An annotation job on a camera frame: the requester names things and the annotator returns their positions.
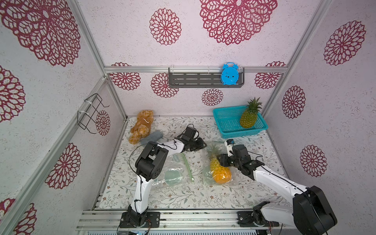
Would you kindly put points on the green pineapple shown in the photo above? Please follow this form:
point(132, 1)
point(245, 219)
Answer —
point(250, 114)

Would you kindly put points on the blue alarm clock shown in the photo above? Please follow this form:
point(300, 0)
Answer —
point(230, 74)

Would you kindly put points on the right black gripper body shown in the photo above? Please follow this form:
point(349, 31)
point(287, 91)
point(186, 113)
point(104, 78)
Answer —
point(224, 160)

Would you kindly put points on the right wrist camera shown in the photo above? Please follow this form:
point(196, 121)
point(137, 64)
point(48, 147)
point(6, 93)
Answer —
point(229, 146)

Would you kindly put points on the clear zip-top bag green seal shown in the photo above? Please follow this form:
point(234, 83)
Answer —
point(176, 171)

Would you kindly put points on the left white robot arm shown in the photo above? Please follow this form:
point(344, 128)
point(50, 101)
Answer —
point(149, 166)

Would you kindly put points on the grey wall shelf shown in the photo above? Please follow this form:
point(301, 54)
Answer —
point(200, 80)

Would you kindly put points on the yellow orange pineapple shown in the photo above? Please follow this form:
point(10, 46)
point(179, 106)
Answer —
point(221, 175)

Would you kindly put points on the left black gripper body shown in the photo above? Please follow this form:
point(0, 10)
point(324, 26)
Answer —
point(196, 145)

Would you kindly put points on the grey glasses case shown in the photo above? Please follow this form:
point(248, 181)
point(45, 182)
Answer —
point(153, 137)

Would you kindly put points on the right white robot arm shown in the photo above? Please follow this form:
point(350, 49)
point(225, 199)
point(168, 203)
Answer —
point(310, 212)

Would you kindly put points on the black wire wall rack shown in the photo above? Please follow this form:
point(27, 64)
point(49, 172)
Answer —
point(87, 116)

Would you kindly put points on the tan teddy bear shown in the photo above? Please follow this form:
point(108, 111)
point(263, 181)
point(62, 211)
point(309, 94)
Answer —
point(142, 127)

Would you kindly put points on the teal plastic basket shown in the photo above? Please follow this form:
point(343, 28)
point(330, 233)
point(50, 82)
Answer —
point(227, 120)

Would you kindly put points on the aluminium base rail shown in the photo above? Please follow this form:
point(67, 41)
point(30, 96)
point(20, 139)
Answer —
point(211, 219)

